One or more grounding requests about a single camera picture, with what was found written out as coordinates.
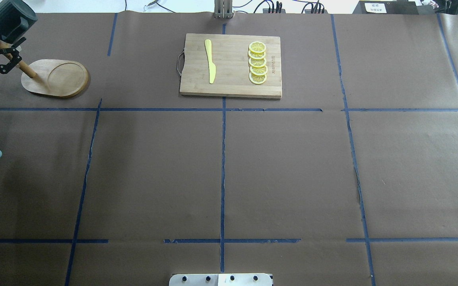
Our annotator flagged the teal ribbed mug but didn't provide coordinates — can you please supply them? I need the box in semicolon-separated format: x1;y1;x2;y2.
0;0;38;44

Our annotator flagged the wooden cup storage rack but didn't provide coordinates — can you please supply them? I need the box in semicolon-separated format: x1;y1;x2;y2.
17;59;89;99

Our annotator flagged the yellow plastic knife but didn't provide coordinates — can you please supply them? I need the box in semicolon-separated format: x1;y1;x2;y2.
205;39;216;84

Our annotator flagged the bamboo cutting board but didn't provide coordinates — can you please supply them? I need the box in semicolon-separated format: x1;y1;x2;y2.
179;34;282;99

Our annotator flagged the lemon slice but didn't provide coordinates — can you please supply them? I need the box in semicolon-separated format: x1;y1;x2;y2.
248;58;267;68
248;50;266;60
249;65;268;76
248;41;267;54
248;72;267;85

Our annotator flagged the orange black power strip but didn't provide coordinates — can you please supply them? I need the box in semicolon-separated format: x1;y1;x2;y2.
262;0;286;14

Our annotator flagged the black box with label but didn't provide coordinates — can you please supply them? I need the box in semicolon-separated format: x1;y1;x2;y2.
352;0;419;15

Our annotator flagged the aluminium frame post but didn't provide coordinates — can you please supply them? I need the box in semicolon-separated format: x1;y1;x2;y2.
214;0;234;19

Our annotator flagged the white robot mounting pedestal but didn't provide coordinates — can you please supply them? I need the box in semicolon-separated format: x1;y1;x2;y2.
169;273;274;286

